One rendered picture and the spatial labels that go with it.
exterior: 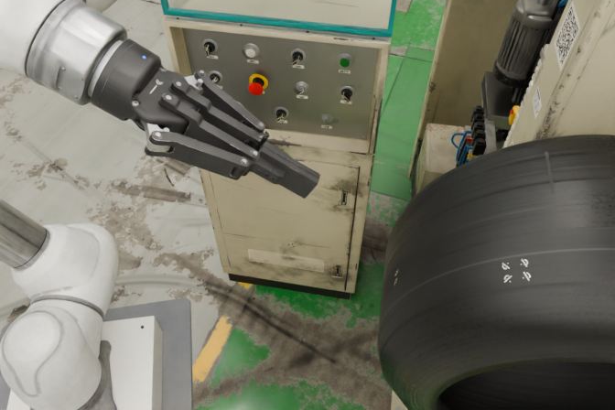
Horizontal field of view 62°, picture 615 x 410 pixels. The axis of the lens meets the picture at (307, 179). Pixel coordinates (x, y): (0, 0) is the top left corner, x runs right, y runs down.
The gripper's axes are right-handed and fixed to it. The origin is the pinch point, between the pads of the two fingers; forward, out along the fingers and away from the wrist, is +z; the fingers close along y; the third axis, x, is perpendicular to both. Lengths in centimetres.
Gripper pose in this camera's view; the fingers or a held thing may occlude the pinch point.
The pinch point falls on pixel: (285, 171)
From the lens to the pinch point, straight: 54.9
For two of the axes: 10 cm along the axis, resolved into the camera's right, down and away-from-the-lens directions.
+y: -2.1, 6.6, -7.2
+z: 8.5, 4.9, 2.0
